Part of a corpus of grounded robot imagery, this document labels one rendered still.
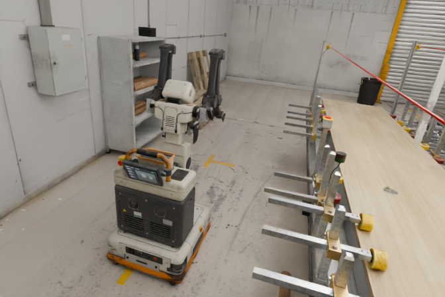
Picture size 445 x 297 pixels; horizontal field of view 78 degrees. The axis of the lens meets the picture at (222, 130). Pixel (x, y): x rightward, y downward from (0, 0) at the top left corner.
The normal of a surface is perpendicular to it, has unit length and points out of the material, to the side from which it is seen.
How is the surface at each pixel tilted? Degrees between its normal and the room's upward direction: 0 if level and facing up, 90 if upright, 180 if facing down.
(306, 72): 90
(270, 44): 90
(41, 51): 90
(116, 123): 90
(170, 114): 82
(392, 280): 0
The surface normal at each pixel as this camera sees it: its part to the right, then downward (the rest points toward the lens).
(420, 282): 0.08, -0.93
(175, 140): -0.28, 0.19
